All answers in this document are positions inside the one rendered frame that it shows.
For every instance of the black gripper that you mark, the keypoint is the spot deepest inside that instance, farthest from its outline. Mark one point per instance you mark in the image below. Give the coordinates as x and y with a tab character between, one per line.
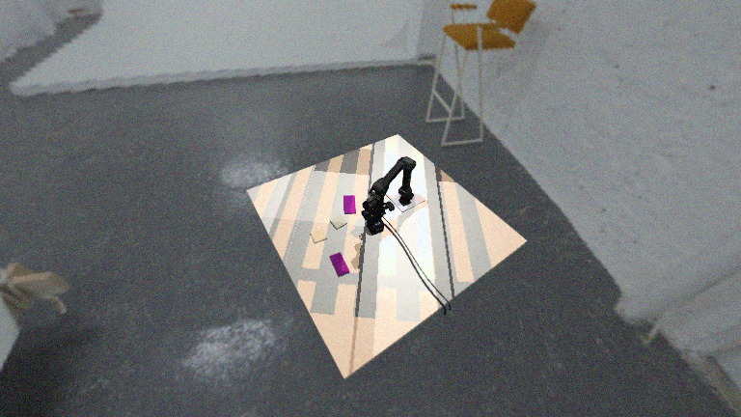
380	209

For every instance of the flat magenta rectangular slab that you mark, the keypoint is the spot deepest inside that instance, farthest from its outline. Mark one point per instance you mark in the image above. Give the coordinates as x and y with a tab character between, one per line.
349	204

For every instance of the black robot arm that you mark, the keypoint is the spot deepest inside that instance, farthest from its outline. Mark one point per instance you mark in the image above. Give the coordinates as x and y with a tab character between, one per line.
381	186

